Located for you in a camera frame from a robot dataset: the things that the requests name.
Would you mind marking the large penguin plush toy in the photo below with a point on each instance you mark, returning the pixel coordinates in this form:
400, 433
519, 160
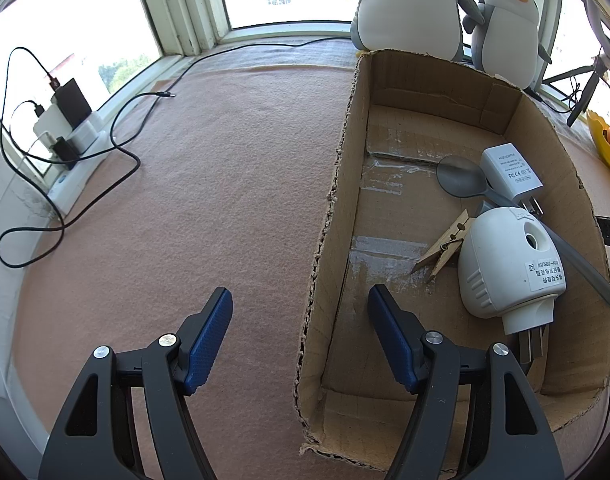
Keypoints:
410, 10

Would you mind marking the grey checkered cloth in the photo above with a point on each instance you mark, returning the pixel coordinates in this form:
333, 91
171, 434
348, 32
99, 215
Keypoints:
285, 55

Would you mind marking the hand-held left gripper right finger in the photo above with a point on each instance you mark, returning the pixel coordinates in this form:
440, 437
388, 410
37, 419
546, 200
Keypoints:
392, 340

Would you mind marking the small penguin plush toy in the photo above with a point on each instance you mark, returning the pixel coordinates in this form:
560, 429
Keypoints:
505, 40

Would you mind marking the cardboard box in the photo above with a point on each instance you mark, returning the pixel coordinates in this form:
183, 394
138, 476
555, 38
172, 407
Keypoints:
400, 200

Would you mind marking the wooden clothespin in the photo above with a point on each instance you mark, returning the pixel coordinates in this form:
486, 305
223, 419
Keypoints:
447, 247

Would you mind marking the pinkish brown felt mat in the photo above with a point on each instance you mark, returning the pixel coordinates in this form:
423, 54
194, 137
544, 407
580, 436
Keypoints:
210, 185

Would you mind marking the white charger adapter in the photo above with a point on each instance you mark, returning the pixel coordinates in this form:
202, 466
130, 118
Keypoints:
510, 170

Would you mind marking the grey spoon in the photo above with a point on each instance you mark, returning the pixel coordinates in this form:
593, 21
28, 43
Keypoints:
457, 177

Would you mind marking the white window frame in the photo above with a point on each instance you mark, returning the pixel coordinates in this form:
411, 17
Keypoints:
185, 10

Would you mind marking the white plug charger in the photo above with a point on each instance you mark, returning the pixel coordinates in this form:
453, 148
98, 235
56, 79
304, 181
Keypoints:
52, 122

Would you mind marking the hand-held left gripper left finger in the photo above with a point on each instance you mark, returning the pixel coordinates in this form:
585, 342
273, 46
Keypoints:
210, 340

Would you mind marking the black plug charger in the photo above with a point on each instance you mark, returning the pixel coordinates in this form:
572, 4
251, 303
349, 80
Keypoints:
65, 149

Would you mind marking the yellow fruit bowl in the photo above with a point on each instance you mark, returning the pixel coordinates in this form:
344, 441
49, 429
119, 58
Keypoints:
602, 152

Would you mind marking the white power strip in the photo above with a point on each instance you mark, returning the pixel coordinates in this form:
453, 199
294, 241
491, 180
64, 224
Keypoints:
92, 125

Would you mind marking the white plug-in device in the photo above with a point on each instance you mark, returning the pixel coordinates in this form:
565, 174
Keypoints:
490, 265

